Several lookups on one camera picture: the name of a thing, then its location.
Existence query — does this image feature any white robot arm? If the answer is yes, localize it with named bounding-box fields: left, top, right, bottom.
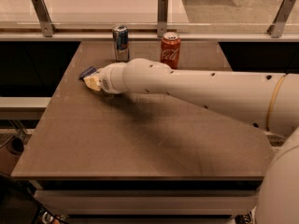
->
left=79, top=58, right=299, bottom=224

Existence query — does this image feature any red coca-cola can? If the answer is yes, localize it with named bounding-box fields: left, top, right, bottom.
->
left=160, top=32, right=180, bottom=69

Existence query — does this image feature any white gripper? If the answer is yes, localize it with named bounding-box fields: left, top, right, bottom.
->
left=83, top=63, right=126, bottom=94

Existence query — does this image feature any dark round object left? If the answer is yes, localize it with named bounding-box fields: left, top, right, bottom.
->
left=7, top=137, right=24, bottom=156

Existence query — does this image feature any right metal railing bracket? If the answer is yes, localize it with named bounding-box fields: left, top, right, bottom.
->
left=267, top=0, right=297, bottom=38

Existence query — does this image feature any blue rxbar wrapper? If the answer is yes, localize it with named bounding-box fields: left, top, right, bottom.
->
left=78, top=66, right=97, bottom=80

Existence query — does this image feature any blue silver energy drink can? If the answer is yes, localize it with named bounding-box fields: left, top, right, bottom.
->
left=112, top=25, right=130, bottom=62

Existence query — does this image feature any middle metal railing bracket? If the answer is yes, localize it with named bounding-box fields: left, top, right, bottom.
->
left=157, top=0, right=168, bottom=37

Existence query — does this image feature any glass railing panel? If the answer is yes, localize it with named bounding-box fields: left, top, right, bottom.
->
left=0, top=0, right=299, bottom=33

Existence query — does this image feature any left metal railing bracket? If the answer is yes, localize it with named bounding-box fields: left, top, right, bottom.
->
left=31, top=0, right=55, bottom=37

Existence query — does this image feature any metal railing bracket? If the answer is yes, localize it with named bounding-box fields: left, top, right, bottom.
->
left=157, top=0, right=168, bottom=37
left=31, top=0, right=55, bottom=37
left=267, top=0, right=297, bottom=38

